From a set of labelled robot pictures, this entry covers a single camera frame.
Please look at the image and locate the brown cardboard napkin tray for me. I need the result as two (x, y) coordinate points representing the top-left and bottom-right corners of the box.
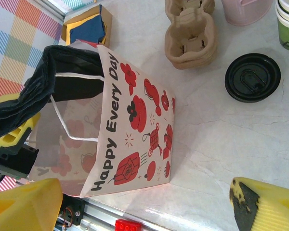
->
(61, 3), (113, 49)

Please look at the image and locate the pink straw pot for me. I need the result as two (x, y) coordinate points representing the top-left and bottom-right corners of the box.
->
(221, 0), (273, 26)

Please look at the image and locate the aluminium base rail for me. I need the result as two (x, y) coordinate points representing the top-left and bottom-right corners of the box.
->
(80, 198), (163, 231)

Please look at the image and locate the yellow napkin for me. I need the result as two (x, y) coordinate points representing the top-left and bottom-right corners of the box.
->
(64, 9), (109, 46)

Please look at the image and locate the dark navy napkin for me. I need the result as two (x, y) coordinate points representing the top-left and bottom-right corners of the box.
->
(0, 45), (105, 141)

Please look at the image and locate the aluminium frame post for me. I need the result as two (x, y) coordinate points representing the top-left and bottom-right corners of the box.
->
(44, 0), (68, 17)

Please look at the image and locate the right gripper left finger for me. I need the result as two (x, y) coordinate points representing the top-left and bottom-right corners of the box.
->
(0, 178), (63, 231)

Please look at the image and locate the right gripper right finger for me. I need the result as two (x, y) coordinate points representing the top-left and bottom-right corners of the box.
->
(229, 177), (289, 231)

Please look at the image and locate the red white paper gift bag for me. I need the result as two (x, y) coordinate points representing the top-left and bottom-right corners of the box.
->
(27, 38), (177, 200)

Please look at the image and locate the stack of pulp cup carriers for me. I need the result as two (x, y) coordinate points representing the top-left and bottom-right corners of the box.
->
(165, 0), (218, 71)

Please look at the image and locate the stack of black cup lids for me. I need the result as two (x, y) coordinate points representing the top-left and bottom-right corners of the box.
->
(225, 53), (282, 104)

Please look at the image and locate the red toy brick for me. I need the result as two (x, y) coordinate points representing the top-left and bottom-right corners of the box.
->
(115, 218), (141, 231)

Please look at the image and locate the blue napkin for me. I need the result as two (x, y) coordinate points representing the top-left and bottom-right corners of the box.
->
(69, 4), (107, 46)

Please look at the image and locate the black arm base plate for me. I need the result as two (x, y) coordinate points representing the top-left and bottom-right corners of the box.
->
(55, 194), (87, 231)

